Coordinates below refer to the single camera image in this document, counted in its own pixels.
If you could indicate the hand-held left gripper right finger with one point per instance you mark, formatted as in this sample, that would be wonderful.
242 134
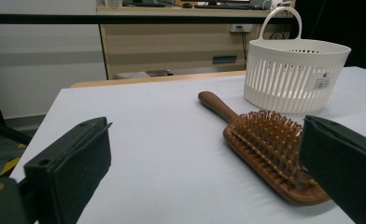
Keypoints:
343 161

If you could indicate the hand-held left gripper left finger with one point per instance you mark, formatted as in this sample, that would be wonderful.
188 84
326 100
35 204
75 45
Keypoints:
69 161

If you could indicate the wooden hairbrush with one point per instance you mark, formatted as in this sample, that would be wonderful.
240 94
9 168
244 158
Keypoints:
265 140

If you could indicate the white plastic basket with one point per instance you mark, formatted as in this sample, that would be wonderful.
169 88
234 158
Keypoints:
280 81

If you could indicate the yellow black floor tape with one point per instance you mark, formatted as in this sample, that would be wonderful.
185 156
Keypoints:
13 161

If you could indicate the white cabinet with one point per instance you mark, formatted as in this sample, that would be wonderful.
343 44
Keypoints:
41 68

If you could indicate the white table mat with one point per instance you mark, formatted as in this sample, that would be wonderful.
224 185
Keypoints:
171 149

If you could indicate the black curtain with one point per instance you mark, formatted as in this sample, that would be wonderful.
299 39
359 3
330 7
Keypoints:
343 28

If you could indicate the black horizontal bar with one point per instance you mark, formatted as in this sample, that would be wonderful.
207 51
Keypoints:
78 18

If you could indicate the light wooden desk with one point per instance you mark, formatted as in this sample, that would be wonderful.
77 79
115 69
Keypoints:
171 46

